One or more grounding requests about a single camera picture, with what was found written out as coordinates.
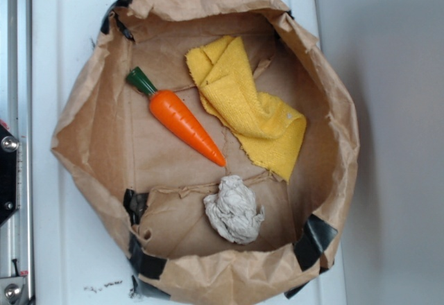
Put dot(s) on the brown paper bag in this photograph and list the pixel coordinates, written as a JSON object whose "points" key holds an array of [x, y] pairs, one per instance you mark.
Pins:
{"points": [[163, 229]]}

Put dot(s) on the orange toy carrot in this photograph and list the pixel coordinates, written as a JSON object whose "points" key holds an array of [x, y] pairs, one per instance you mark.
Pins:
{"points": [[174, 115]]}

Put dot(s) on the yellow cloth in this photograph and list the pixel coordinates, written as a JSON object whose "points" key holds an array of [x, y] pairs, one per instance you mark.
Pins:
{"points": [[270, 131]]}

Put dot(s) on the black mounting bracket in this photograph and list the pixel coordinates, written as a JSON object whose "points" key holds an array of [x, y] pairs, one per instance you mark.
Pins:
{"points": [[8, 174]]}

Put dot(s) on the metal rail frame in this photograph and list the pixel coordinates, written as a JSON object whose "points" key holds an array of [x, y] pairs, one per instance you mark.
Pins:
{"points": [[17, 266]]}

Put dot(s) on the white paper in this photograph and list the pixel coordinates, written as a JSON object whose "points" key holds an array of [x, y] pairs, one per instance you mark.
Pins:
{"points": [[233, 211]]}

